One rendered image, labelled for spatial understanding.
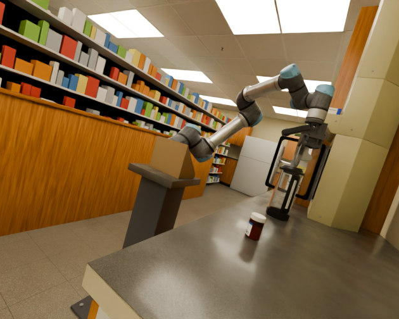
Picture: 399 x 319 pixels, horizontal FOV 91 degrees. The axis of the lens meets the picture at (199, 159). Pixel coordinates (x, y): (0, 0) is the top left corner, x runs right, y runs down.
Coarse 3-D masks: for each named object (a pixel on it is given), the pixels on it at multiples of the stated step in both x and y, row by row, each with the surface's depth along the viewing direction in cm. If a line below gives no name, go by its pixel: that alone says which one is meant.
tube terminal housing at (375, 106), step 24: (360, 96) 98; (384, 96) 96; (360, 120) 97; (384, 120) 98; (336, 144) 102; (360, 144) 97; (384, 144) 101; (336, 168) 101; (360, 168) 99; (336, 192) 100; (360, 192) 102; (312, 216) 105; (336, 216) 100; (360, 216) 104
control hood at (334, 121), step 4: (328, 116) 104; (332, 116) 103; (336, 116) 102; (340, 116) 102; (328, 120) 104; (332, 120) 103; (336, 120) 102; (340, 120) 101; (328, 124) 104; (332, 124) 103; (336, 124) 102; (328, 128) 104; (332, 128) 103; (336, 128) 102; (328, 132) 109; (332, 132) 103; (336, 132) 102; (328, 136) 115; (332, 136) 110; (328, 140) 124
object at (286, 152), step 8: (288, 144) 143; (296, 144) 140; (280, 152) 146; (288, 152) 143; (312, 152) 134; (280, 160) 145; (288, 160) 142; (312, 160) 133; (304, 168) 136; (312, 168) 133; (272, 176) 147; (304, 176) 135; (272, 184) 147; (304, 184) 135; (296, 192) 137; (304, 192) 134
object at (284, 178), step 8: (288, 168) 84; (280, 176) 88; (288, 176) 84; (280, 184) 86; (288, 184) 84; (280, 192) 86; (272, 200) 88; (280, 200) 85; (272, 208) 87; (280, 208) 85
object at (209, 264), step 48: (144, 240) 40; (192, 240) 46; (240, 240) 54; (288, 240) 64; (336, 240) 80; (384, 240) 106; (96, 288) 28; (144, 288) 28; (192, 288) 31; (240, 288) 34; (288, 288) 38; (336, 288) 44; (384, 288) 50
